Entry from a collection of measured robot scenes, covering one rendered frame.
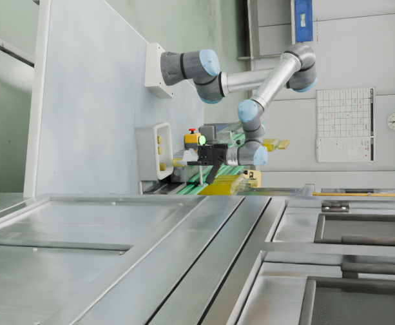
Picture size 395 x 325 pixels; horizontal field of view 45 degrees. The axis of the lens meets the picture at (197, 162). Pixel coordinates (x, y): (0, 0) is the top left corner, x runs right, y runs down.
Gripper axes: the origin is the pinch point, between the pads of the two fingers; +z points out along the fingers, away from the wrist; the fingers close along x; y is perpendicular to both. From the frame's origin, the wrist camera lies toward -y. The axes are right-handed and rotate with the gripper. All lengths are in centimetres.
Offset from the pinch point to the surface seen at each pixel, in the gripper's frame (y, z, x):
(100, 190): -3.5, 16.9, 38.1
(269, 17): 138, 48, -608
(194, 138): 4, 11, -53
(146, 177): -4.9, 13.5, 5.8
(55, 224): 1, -2, 94
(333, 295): -1, -63, 118
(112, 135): 14.6, 16.9, 26.0
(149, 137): 11.6, 10.5, 6.3
